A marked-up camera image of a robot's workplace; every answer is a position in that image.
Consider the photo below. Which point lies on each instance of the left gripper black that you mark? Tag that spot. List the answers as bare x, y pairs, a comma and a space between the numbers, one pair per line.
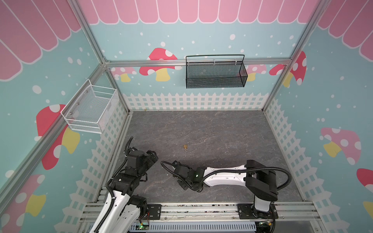
153, 157

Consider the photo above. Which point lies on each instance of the grey vented cable duct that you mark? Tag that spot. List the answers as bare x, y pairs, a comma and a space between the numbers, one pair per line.
195, 227

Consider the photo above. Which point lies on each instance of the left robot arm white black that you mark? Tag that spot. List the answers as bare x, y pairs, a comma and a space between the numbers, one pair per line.
122, 208

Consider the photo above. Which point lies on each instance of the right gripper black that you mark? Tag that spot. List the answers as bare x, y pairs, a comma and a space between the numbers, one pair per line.
179, 172

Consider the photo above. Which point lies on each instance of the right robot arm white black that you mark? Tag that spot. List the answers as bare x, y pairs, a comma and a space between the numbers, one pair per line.
261, 183

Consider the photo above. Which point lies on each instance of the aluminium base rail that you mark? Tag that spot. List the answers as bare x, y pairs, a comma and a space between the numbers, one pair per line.
287, 211

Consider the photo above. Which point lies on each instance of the white mesh wall basket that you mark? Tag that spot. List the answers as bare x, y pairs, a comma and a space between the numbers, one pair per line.
91, 108

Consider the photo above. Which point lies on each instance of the black mesh wall basket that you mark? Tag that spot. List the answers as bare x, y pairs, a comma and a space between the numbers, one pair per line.
215, 71

